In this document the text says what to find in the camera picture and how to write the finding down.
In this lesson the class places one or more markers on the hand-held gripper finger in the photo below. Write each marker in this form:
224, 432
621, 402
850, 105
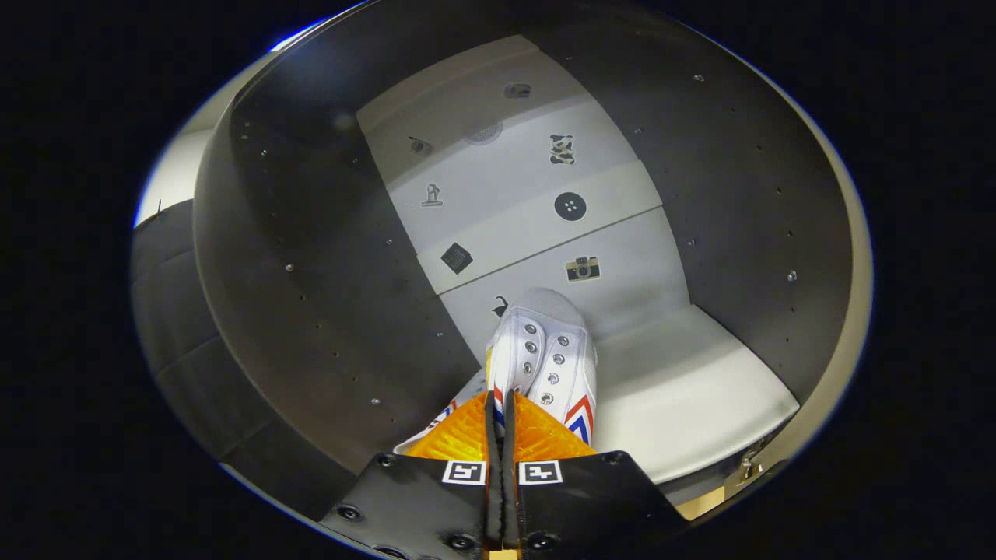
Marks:
510, 505
494, 505

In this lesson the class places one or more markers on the black backdrop cloth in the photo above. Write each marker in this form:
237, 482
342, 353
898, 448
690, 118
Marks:
179, 311

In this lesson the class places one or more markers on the white canvas shoe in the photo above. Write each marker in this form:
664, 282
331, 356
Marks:
545, 342
436, 432

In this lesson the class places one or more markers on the dark grey shoe cabinet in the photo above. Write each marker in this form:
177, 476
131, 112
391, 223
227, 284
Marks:
311, 311

